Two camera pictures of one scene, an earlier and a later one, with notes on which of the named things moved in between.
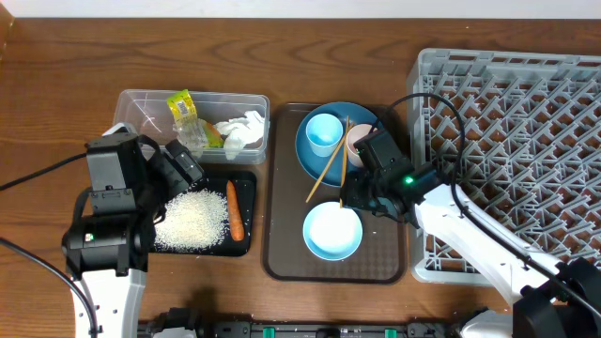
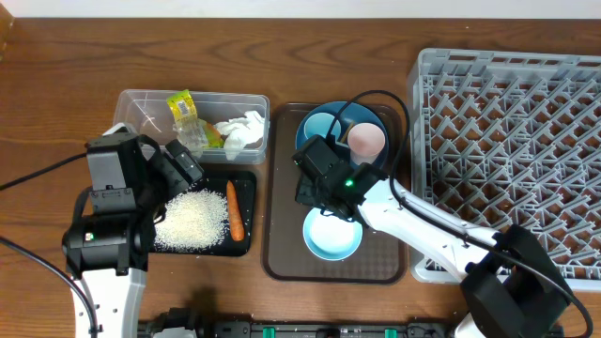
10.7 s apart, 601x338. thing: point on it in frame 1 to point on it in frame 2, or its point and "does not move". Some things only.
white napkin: [238, 130] does not move
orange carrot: [236, 220] does not move
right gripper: [352, 197] to [305, 193]
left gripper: [181, 178] does not move
